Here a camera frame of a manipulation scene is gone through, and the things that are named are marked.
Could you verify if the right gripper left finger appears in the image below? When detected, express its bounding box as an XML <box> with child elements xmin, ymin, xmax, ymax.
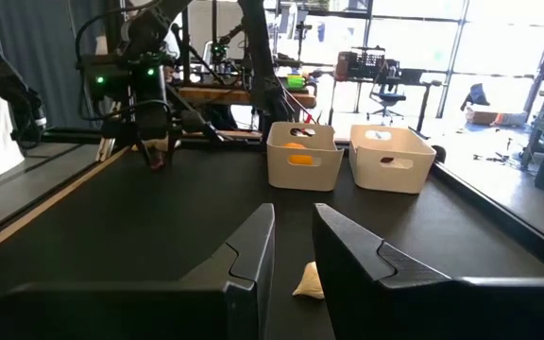
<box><xmin>0</xmin><ymin>202</ymin><xmax>277</xmax><ymax>340</ymax></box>

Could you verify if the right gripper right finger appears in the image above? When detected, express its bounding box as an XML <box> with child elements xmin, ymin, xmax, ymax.
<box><xmin>312</xmin><ymin>202</ymin><xmax>544</xmax><ymax>340</ymax></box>

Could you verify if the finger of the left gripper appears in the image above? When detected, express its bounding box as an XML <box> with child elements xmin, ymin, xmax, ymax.
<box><xmin>162</xmin><ymin>136</ymin><xmax>179</xmax><ymax>167</ymax></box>
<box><xmin>136</xmin><ymin>139</ymin><xmax>159</xmax><ymax>170</ymax></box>

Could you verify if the white garlic bulb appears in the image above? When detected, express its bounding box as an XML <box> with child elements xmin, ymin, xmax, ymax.
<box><xmin>291</xmin><ymin>261</ymin><xmax>326</xmax><ymax>300</ymax></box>

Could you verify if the wooden workbench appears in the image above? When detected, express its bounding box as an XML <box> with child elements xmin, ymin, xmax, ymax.
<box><xmin>177</xmin><ymin>86</ymin><xmax>318</xmax><ymax>110</ymax></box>

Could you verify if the grey curtain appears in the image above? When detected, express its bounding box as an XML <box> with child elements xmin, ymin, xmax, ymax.
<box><xmin>0</xmin><ymin>0</ymin><xmax>112</xmax><ymax>129</ymax></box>

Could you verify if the orange fruit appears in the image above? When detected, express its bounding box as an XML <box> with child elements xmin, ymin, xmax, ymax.
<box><xmin>280</xmin><ymin>141</ymin><xmax>323</xmax><ymax>167</ymax></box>

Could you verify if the white plastic basket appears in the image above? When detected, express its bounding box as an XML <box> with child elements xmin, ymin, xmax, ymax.
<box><xmin>348</xmin><ymin>123</ymin><xmax>438</xmax><ymax>196</ymax></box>
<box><xmin>265</xmin><ymin>121</ymin><xmax>346</xmax><ymax>193</ymax></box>

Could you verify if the brown box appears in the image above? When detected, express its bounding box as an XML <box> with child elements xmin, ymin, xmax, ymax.
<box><xmin>335</xmin><ymin>50</ymin><xmax>358</xmax><ymax>80</ymax></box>

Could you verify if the cardboard box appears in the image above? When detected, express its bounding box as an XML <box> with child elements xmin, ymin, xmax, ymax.
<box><xmin>464</xmin><ymin>106</ymin><xmax>500</xmax><ymax>127</ymax></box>

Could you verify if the black office chair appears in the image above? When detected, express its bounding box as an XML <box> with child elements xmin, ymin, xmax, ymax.
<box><xmin>365</xmin><ymin>83</ymin><xmax>408</xmax><ymax>125</ymax></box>

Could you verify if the black crate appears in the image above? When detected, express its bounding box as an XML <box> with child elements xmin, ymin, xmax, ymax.
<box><xmin>354</xmin><ymin>46</ymin><xmax>387</xmax><ymax>79</ymax></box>

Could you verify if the black desk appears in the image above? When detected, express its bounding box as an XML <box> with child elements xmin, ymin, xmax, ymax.
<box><xmin>328</xmin><ymin>68</ymin><xmax>443</xmax><ymax>141</ymax></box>

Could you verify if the black rig frame post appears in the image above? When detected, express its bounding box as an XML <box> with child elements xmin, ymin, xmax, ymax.
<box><xmin>237</xmin><ymin>0</ymin><xmax>293</xmax><ymax>143</ymax></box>

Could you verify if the black window frame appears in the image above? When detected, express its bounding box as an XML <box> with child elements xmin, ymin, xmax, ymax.
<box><xmin>365</xmin><ymin>0</ymin><xmax>544</xmax><ymax>119</ymax></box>

